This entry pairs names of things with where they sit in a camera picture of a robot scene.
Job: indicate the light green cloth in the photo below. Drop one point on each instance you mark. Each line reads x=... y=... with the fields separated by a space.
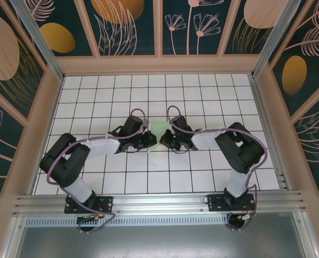
x=158 y=127

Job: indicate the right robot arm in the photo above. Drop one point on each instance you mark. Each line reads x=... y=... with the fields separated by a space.
x=240 y=153

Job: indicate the aluminium corner post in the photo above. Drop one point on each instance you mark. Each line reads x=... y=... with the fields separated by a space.
x=38 y=37
x=272 y=40

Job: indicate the aluminium side rail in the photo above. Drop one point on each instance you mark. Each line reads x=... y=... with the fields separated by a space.
x=269 y=134

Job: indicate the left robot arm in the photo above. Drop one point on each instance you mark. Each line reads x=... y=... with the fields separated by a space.
x=62 y=164

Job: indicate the long aluminium mounting rail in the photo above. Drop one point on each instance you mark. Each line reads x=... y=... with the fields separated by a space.
x=159 y=201

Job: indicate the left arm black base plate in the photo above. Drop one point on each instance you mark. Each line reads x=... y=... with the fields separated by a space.
x=105 y=203

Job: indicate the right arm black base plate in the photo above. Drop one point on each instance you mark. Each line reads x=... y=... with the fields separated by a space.
x=216 y=203

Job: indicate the grey metal panel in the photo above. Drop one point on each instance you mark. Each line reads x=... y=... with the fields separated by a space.
x=159 y=242

